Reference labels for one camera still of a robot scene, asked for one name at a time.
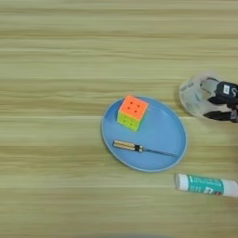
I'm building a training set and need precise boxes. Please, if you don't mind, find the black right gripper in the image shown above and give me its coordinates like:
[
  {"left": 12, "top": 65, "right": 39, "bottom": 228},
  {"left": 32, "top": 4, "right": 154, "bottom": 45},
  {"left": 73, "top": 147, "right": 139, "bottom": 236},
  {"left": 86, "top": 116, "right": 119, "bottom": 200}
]
[{"left": 203, "top": 96, "right": 238, "bottom": 124}]

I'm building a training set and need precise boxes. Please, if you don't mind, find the clear adhesive tape roll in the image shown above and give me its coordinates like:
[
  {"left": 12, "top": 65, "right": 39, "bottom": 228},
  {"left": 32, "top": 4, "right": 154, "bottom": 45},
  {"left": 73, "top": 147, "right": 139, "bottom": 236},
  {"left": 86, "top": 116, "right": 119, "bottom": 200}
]
[{"left": 178, "top": 72, "right": 238, "bottom": 120}]

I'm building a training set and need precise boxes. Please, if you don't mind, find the white teal glue stick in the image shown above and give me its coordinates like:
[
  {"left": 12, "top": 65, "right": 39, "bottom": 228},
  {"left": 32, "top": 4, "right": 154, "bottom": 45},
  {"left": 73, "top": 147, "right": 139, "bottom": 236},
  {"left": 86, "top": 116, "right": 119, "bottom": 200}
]
[{"left": 174, "top": 173, "right": 238, "bottom": 199}]

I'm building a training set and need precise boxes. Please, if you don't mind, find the orange green puzzle cube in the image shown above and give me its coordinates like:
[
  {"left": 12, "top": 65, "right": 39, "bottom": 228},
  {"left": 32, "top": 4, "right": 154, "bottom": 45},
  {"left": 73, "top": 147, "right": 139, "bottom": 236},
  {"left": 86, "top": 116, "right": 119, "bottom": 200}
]
[{"left": 116, "top": 94, "right": 150, "bottom": 133}]

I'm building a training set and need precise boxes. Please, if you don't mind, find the small black box white label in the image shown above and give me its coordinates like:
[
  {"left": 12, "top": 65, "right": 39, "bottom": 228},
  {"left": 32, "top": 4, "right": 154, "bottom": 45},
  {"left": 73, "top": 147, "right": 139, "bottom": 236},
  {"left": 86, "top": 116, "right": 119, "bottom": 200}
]
[{"left": 215, "top": 81, "right": 238, "bottom": 105}]

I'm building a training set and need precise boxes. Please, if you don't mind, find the blue round plate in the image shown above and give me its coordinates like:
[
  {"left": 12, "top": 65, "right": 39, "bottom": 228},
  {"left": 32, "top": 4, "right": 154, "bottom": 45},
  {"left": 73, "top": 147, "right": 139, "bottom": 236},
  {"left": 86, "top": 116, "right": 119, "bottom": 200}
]
[{"left": 100, "top": 96, "right": 189, "bottom": 173}]

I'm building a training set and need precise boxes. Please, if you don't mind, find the yellow handled small screwdriver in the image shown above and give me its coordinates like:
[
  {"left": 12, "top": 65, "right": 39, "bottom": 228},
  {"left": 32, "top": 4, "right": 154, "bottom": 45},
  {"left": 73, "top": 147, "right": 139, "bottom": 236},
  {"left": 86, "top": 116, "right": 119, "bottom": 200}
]
[{"left": 112, "top": 139, "right": 179, "bottom": 158}]

